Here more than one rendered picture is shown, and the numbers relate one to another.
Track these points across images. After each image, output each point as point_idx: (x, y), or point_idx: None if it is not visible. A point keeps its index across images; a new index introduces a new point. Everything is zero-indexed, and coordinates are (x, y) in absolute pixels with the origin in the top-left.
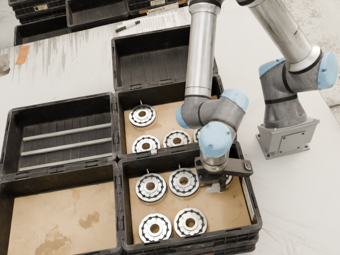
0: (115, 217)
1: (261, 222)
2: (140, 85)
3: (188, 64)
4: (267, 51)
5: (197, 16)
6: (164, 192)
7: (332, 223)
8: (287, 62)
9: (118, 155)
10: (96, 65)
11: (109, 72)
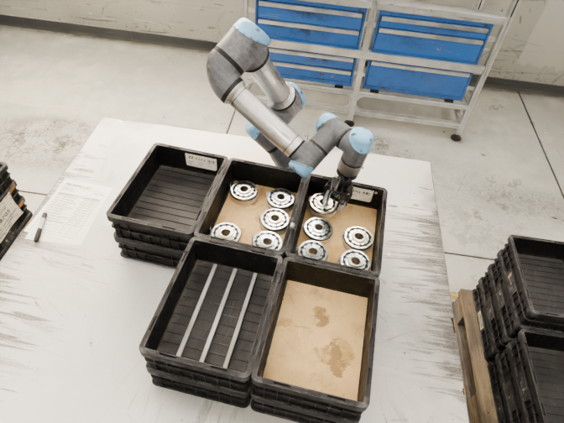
0: (326, 294)
1: (383, 188)
2: (202, 211)
3: (272, 130)
4: (189, 143)
5: (244, 95)
6: (322, 244)
7: (367, 182)
8: (277, 104)
9: (279, 253)
10: (74, 279)
11: (100, 269)
